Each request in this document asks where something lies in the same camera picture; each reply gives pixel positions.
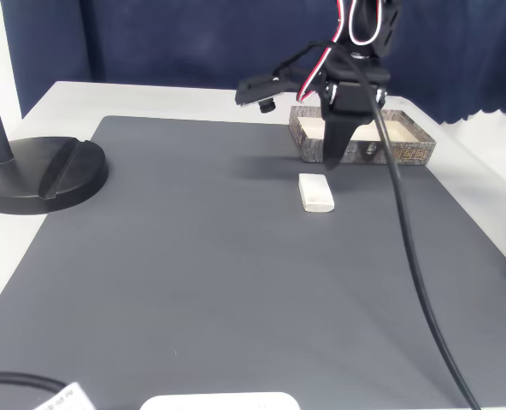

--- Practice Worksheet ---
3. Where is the dark blue curtain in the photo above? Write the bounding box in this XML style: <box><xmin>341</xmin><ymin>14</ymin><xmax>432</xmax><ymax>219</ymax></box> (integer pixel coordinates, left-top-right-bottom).
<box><xmin>0</xmin><ymin>0</ymin><xmax>506</xmax><ymax>126</ymax></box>

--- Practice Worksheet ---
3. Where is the white printed label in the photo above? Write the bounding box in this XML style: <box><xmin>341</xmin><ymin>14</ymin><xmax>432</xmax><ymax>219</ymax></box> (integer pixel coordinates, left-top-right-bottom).
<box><xmin>32</xmin><ymin>381</ymin><xmax>96</xmax><ymax>410</ymax></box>

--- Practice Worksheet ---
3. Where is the bark patterned cardboard box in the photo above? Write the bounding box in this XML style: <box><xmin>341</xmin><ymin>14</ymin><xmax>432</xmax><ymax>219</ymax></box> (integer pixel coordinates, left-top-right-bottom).
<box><xmin>289</xmin><ymin>105</ymin><xmax>437</xmax><ymax>166</ymax></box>

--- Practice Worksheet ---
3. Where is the white rounded device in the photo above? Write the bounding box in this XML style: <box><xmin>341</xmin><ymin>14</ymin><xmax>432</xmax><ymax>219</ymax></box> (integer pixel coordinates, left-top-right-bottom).
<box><xmin>139</xmin><ymin>391</ymin><xmax>301</xmax><ymax>410</ymax></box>

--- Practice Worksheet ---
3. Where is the thin black cable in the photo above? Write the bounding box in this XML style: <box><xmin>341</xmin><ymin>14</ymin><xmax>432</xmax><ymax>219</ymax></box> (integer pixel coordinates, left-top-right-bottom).
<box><xmin>0</xmin><ymin>371</ymin><xmax>66</xmax><ymax>396</ymax></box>

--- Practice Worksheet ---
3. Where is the black camera cable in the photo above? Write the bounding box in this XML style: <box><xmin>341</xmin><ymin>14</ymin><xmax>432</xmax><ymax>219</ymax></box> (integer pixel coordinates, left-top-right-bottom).
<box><xmin>272</xmin><ymin>40</ymin><xmax>483</xmax><ymax>410</ymax></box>

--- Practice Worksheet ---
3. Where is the round black stand base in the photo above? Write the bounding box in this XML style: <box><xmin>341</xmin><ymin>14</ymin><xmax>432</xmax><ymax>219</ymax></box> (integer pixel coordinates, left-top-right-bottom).
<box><xmin>0</xmin><ymin>136</ymin><xmax>109</xmax><ymax>215</ymax></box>

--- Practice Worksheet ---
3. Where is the red white servo wire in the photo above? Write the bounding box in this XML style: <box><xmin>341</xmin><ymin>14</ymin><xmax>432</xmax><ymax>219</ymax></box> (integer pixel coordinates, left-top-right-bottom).
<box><xmin>296</xmin><ymin>0</ymin><xmax>383</xmax><ymax>104</ymax></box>

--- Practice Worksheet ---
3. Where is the grey table mat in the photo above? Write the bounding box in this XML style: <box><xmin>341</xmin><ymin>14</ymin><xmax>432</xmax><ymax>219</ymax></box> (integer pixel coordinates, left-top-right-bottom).
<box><xmin>0</xmin><ymin>114</ymin><xmax>506</xmax><ymax>410</ymax></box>

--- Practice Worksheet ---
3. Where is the white eraser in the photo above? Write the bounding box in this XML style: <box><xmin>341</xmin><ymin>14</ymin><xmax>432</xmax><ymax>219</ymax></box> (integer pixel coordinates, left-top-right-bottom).
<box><xmin>298</xmin><ymin>173</ymin><xmax>336</xmax><ymax>214</ymax></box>

